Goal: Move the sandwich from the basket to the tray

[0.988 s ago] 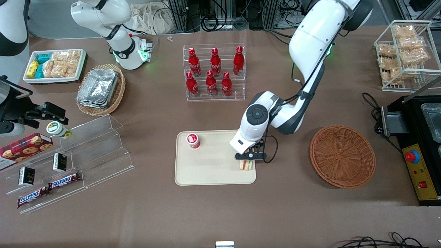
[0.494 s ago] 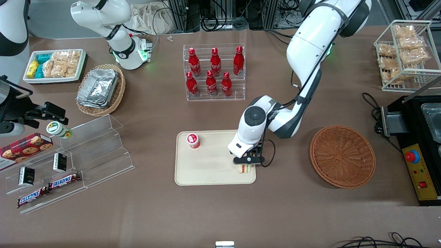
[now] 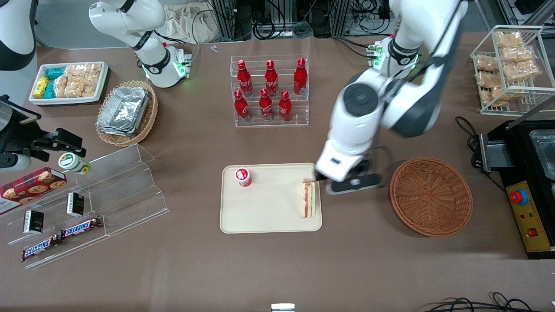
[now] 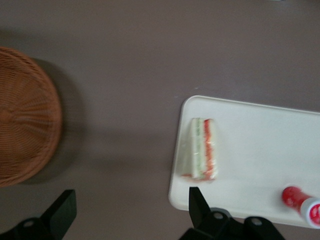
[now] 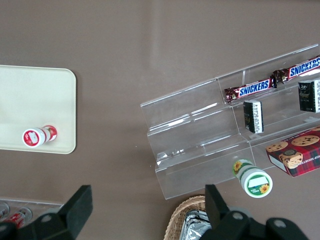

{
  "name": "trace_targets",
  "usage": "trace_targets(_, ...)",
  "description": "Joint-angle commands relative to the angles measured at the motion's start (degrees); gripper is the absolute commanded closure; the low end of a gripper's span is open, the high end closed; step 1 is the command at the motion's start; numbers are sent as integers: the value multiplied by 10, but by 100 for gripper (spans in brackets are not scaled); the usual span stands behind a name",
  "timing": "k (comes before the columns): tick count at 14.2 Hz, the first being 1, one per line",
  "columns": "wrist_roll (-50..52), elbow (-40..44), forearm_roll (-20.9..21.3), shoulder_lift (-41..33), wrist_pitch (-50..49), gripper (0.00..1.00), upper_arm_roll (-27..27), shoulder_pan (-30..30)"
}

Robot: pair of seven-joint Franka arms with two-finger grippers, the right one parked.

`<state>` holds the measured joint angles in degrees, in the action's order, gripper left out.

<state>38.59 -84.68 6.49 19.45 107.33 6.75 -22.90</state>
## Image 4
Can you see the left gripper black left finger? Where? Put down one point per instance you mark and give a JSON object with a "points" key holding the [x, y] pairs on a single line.
{"points": [[57, 217]]}

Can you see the triangle sandwich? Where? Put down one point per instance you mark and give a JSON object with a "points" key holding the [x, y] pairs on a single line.
{"points": [[202, 150]]}

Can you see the round brown wicker basket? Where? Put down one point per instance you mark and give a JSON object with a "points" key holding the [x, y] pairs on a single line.
{"points": [[25, 120]]}

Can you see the red yogurt drink bottle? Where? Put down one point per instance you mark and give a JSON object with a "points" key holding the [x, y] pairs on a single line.
{"points": [[296, 198]]}

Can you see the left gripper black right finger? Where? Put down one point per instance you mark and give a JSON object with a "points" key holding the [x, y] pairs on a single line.
{"points": [[200, 220]]}

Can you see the cream plastic tray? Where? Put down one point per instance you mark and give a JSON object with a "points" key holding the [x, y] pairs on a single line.
{"points": [[262, 150]]}

